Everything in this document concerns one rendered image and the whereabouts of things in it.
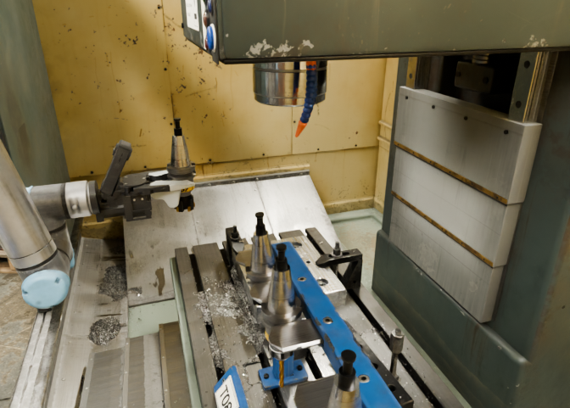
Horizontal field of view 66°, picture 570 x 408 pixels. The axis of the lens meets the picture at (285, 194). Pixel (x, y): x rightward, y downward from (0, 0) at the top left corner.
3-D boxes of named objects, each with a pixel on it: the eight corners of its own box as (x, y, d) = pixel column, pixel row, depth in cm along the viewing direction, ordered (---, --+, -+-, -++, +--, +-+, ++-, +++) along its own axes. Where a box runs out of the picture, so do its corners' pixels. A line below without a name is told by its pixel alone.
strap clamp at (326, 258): (317, 295, 121) (319, 248, 115) (313, 288, 124) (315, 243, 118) (360, 287, 125) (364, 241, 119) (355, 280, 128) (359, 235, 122)
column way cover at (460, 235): (478, 327, 109) (523, 125, 89) (382, 237, 151) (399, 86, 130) (494, 323, 111) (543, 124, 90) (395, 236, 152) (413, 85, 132)
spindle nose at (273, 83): (336, 105, 91) (339, 44, 86) (260, 108, 87) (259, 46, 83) (314, 91, 105) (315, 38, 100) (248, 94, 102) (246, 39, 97)
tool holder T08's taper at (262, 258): (278, 271, 74) (276, 237, 72) (253, 276, 74) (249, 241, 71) (272, 257, 78) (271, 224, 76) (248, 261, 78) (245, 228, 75)
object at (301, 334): (275, 356, 59) (275, 352, 59) (264, 331, 64) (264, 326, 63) (323, 345, 61) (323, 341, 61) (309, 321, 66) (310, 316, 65)
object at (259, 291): (254, 307, 69) (254, 303, 68) (246, 287, 73) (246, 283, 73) (297, 299, 70) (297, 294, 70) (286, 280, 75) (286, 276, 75)
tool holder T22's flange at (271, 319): (304, 331, 65) (304, 317, 64) (262, 333, 64) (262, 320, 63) (298, 304, 70) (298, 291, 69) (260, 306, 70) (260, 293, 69)
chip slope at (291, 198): (128, 338, 146) (116, 272, 135) (129, 243, 204) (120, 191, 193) (369, 289, 171) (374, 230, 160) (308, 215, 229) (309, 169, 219)
